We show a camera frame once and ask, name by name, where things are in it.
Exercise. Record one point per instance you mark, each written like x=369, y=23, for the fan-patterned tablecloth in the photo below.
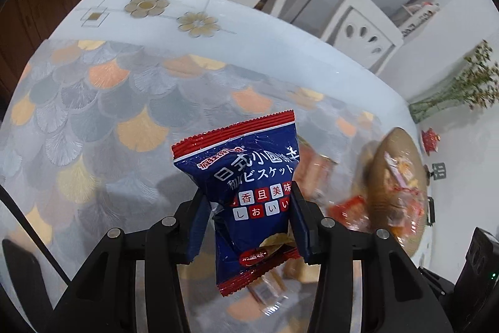
x=97, y=103

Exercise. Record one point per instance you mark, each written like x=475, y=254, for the pink white snack packet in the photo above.
x=403, y=171

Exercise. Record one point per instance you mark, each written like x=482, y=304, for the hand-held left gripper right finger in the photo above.
x=304, y=223

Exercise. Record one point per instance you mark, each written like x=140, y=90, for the red ornament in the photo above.
x=430, y=140

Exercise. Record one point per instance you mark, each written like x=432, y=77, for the red snack packet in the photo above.
x=349, y=214

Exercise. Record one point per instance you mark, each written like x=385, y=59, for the brown wooden cabinet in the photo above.
x=27, y=24

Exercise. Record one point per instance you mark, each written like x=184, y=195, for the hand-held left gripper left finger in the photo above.
x=199, y=231

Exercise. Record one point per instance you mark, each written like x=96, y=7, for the vase with dried flowers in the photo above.
x=467, y=83

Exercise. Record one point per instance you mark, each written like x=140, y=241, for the rice cake packet orange label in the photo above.
x=317, y=173

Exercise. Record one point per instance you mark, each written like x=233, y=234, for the blue red biscuit packet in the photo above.
x=249, y=177

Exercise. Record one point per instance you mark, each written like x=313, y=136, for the wooden bowl of snacks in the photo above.
x=393, y=145

